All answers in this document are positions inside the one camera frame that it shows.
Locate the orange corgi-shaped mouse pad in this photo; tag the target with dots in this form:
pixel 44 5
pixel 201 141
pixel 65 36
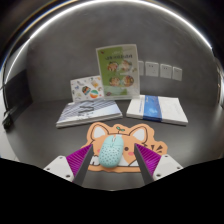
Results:
pixel 133 136

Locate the black flat screen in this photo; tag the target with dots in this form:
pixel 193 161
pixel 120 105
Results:
pixel 18 93

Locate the white book with blue band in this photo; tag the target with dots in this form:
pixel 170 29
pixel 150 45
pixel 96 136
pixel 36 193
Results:
pixel 170 110

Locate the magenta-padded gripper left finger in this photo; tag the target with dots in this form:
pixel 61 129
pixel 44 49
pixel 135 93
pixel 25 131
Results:
pixel 75 161

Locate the white wall socket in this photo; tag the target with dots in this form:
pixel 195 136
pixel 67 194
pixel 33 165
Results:
pixel 165 71
pixel 177 73
pixel 141 68
pixel 152 69

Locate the light teal computer mouse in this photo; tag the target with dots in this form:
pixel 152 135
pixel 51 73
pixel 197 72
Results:
pixel 111 151

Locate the small white illustrated card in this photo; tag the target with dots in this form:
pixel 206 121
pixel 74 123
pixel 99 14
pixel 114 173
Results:
pixel 85 88

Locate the grey striped book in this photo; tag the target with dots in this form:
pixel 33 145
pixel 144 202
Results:
pixel 88 111

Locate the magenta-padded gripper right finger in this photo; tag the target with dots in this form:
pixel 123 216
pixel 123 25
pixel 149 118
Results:
pixel 151 161

